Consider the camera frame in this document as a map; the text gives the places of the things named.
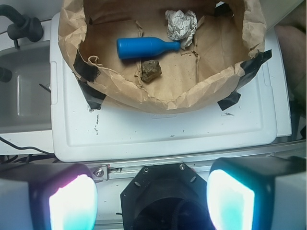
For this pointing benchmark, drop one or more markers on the grey sink basin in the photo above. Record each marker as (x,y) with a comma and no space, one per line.
(25,99)

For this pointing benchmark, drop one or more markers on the blue plastic bottle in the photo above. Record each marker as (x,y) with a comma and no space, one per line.
(144,47)

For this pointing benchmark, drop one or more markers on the black tape strip left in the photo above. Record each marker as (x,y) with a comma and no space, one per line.
(92,92)

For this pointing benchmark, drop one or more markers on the black tape strip right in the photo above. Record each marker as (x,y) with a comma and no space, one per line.
(251,68)

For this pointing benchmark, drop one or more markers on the crumpled white paper ball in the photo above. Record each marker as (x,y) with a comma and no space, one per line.
(181,26)

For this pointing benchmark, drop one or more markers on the black faucet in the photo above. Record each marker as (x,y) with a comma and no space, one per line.
(22,26)

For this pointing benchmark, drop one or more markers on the glowing white gripper left finger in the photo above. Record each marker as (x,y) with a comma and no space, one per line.
(47,196)

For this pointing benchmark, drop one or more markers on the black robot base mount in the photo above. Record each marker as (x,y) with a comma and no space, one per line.
(165,197)

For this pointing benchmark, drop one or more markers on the glowing white gripper right finger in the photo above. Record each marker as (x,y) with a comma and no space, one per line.
(258,193)

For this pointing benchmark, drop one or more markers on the black tape strip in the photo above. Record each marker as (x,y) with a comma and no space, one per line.
(251,68)
(92,92)

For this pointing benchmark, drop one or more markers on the brown rock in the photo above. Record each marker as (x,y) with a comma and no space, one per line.
(151,70)

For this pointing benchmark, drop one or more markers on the brown paper bag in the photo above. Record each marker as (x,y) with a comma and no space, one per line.
(206,72)

